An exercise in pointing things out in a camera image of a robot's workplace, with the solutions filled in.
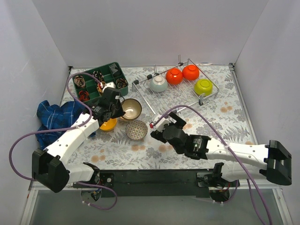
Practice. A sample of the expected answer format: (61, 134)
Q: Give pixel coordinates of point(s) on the beige ceramic bowl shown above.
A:
(124, 119)

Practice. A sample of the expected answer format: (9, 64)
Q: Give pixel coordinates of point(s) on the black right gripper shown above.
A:
(162, 131)

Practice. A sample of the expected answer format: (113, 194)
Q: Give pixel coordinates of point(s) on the silver wire dish rack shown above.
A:
(180, 94)

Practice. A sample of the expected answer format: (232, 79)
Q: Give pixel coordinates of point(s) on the black patterned bowl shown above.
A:
(132, 109)

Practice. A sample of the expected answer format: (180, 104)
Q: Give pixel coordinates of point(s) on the lime green bowl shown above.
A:
(203, 86)

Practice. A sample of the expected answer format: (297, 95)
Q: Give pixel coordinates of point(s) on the orange bowl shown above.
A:
(190, 72)
(174, 76)

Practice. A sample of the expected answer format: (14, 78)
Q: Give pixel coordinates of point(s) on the floral table mat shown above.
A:
(223, 115)

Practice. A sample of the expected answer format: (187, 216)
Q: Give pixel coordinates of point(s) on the orange bowl right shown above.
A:
(190, 72)

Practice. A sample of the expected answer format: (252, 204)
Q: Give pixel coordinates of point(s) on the green compartment tray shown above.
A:
(91, 84)

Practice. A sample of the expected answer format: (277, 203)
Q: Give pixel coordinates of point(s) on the yellow bowl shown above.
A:
(109, 125)

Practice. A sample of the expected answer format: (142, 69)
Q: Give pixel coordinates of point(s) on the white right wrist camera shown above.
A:
(158, 125)

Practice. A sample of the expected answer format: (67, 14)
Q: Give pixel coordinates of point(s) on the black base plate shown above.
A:
(170, 182)

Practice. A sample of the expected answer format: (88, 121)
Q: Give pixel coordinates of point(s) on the yellow rolled tie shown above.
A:
(100, 87)

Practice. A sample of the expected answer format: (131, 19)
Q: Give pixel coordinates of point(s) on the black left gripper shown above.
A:
(112, 95)

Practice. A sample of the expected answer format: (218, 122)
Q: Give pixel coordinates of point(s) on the brown patterned white bowl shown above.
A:
(136, 130)

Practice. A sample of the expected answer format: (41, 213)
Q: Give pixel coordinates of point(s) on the brown rolled tie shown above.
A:
(79, 82)

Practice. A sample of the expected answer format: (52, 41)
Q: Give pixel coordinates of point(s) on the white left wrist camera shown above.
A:
(110, 84)

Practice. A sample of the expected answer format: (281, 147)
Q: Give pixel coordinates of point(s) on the dark gold rolled tie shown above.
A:
(121, 83)

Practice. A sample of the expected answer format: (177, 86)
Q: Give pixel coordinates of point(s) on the floral dark rolled tie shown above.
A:
(98, 75)

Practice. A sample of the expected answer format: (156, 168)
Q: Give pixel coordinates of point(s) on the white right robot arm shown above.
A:
(272, 161)

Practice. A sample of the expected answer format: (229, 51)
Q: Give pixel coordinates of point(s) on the orange bowl left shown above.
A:
(174, 76)

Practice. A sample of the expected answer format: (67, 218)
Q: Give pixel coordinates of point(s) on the pale green bowl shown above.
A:
(158, 84)

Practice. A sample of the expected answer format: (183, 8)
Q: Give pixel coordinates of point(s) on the grey folded item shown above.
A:
(115, 70)

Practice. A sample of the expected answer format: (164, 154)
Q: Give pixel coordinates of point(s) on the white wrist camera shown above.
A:
(110, 84)
(158, 125)

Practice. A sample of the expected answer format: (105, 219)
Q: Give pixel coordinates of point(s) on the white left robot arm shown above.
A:
(50, 165)

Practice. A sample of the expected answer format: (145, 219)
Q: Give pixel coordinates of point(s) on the blue plaid cloth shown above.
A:
(56, 117)

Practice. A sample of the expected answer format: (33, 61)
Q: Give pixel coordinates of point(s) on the red black rolled tie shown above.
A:
(84, 96)

